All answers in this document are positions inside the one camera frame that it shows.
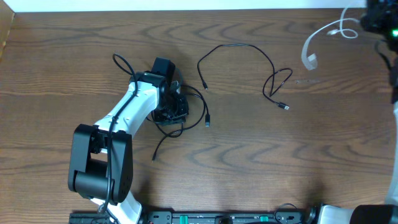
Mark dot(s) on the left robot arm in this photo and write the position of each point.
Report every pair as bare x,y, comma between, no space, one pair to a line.
101,164

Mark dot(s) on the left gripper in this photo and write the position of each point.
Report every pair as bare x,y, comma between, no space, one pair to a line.
181,117

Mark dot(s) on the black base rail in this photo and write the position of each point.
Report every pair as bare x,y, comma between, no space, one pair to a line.
280,216

